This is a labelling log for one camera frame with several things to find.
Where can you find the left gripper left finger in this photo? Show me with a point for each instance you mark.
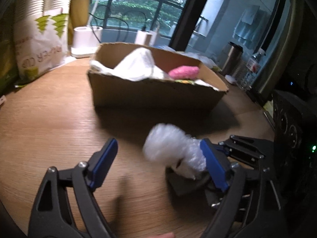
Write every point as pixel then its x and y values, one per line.
pixel 51 214

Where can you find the steel thermos tumbler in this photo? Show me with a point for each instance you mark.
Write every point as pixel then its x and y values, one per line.
pixel 232 56

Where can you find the brown cardboard box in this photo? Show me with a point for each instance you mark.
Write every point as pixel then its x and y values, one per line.
pixel 111 91

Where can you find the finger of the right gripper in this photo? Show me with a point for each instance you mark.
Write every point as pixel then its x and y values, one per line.
pixel 251 142
pixel 242 152

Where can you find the black balcony railing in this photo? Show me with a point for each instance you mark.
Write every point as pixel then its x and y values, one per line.
pixel 126 17

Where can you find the yellow green small packet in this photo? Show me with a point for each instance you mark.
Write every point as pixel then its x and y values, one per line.
pixel 185 82

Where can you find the white waffle cloth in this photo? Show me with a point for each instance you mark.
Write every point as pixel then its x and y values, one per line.
pixel 136 66

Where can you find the pink plush toy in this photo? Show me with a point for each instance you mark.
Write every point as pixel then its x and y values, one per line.
pixel 184 73

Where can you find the white earbuds case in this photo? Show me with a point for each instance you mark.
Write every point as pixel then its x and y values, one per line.
pixel 230 79

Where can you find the clear plastic water bottle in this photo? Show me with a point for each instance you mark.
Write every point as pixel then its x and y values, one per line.
pixel 252 67

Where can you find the paper cup package bag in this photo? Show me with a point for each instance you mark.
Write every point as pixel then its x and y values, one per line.
pixel 40 36

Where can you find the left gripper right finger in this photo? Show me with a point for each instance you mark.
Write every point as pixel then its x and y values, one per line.
pixel 231 177

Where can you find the white bubble wrap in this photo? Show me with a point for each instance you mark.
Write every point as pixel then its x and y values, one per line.
pixel 171 147

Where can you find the green yellow snack bag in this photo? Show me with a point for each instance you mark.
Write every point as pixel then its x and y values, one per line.
pixel 9 69

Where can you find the white desk lamp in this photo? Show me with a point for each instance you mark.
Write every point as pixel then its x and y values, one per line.
pixel 83 38

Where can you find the white charger with black cable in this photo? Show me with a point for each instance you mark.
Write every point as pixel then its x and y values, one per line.
pixel 143 37

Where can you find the white tissue pack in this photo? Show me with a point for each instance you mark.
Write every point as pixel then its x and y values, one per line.
pixel 205 60

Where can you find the hanging blue towel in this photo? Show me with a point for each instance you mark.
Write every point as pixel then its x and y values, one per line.
pixel 250 27

